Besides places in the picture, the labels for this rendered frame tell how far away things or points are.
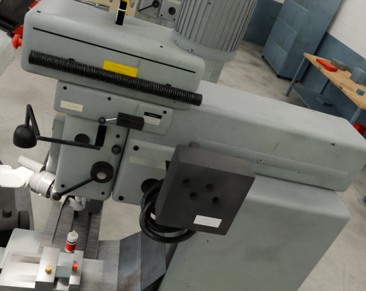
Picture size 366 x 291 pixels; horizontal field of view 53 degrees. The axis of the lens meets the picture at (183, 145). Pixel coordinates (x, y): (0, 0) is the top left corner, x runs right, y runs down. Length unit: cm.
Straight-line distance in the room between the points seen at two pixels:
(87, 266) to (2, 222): 79
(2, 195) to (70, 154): 124
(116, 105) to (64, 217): 84
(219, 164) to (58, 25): 52
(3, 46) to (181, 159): 85
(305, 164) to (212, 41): 53
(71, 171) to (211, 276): 61
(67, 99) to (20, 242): 87
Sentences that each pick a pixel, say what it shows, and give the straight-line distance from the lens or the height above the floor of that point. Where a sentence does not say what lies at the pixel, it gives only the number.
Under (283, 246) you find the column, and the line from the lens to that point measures 134.
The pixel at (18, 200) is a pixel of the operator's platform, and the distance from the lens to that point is 260.
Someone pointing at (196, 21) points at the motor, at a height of 197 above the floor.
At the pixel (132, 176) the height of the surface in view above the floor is 146.
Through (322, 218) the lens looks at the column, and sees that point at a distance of 129.
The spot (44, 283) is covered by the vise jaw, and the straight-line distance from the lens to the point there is 142.
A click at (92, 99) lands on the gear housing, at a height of 170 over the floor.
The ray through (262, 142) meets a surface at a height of 169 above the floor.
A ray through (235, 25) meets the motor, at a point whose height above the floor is 199.
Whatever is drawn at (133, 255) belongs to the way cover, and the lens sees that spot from 167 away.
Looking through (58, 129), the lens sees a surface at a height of 152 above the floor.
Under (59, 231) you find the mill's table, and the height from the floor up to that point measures 93.
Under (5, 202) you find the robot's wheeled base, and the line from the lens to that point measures 234.
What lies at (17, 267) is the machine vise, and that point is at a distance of 149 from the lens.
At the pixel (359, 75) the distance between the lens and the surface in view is 668.
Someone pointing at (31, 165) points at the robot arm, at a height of 128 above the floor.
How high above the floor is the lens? 218
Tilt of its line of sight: 30 degrees down
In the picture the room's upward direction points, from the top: 21 degrees clockwise
